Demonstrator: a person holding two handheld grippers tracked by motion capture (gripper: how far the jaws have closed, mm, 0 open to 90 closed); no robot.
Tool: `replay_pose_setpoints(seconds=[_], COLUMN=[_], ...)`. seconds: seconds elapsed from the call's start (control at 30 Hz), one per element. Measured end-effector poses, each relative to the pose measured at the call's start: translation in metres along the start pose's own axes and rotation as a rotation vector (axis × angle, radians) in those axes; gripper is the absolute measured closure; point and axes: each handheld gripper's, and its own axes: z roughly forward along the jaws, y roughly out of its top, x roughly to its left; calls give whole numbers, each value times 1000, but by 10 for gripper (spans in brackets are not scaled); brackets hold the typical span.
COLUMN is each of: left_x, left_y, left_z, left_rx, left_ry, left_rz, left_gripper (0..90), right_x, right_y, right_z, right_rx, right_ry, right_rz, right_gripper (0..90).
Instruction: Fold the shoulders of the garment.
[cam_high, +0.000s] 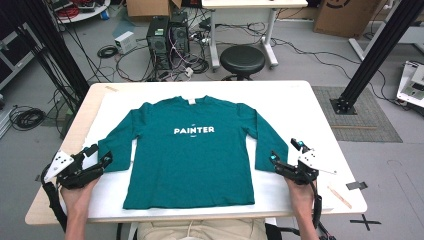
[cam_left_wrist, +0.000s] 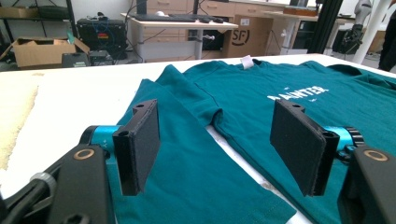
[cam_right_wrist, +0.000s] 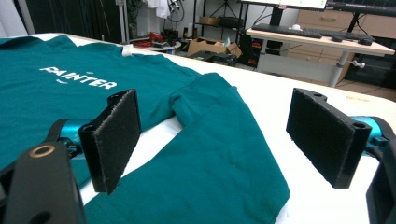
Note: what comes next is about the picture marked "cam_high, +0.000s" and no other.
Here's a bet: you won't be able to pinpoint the grey floor mat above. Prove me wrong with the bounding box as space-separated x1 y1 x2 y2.
311 85 404 144

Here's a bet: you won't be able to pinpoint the person's beige trousers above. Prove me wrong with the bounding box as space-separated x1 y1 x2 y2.
137 218 269 240

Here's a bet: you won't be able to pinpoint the small cardboard box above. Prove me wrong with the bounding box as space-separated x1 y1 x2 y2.
125 0 183 18

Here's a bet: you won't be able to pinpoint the black chair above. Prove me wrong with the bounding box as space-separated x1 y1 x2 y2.
265 223 301 240

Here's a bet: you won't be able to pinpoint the white desk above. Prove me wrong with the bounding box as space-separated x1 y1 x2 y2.
201 0 309 72

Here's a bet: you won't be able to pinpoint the black metal stand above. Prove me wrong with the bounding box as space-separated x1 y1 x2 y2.
13 0 91 103
329 0 424 116

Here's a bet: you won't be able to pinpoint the white board sheet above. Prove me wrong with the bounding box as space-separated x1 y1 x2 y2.
54 89 336 221

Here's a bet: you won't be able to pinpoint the tangle of floor cables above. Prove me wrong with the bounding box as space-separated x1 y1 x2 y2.
114 18 213 83

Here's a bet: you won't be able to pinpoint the red cable bundle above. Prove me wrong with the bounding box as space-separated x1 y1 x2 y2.
57 4 80 19

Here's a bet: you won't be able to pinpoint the black tape cross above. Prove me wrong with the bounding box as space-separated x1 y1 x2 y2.
349 214 382 232

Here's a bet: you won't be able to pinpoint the grey metal frame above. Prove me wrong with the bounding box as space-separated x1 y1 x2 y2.
0 22 37 92

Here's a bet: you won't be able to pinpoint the person's right hand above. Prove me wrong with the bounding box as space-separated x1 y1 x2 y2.
284 178 316 218

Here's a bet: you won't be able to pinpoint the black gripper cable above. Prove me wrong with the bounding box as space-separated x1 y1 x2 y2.
310 179 337 240
40 164 68 232

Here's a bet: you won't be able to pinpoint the small black cable coil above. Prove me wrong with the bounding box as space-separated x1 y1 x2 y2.
96 44 120 60

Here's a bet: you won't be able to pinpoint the black computer tower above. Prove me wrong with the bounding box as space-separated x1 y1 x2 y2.
168 11 191 58
146 15 172 72

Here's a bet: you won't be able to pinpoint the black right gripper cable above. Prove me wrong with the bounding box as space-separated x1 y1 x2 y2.
310 179 337 240

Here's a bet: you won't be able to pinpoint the large cardboard box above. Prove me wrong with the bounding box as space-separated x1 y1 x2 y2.
312 0 388 39

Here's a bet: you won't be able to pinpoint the person's left hand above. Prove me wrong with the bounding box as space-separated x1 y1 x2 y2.
60 178 100 214

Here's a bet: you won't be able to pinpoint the thin wooden stick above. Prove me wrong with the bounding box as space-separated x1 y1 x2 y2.
327 185 353 210

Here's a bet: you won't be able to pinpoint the white flat device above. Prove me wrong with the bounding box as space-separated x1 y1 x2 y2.
396 60 424 109

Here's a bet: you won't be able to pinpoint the white table base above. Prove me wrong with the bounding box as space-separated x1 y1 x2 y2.
348 24 424 63

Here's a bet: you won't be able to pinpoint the large black cable coil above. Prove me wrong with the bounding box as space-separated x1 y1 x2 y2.
8 105 47 132

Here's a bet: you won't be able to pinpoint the black round stool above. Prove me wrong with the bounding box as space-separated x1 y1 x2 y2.
219 44 267 82

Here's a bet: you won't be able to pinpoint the white round table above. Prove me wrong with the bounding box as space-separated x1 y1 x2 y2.
49 0 111 25

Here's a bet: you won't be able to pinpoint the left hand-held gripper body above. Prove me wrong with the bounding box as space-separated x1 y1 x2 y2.
44 150 104 190

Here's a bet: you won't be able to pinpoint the teal long-sleeved shirt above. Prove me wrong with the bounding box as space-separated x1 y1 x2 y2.
97 95 289 210

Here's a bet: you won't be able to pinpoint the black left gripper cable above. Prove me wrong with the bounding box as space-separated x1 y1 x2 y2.
40 164 68 232

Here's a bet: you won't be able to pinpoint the small white box device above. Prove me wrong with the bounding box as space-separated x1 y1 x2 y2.
114 30 138 55

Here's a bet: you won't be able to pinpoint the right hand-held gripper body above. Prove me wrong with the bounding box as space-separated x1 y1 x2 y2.
275 149 338 186

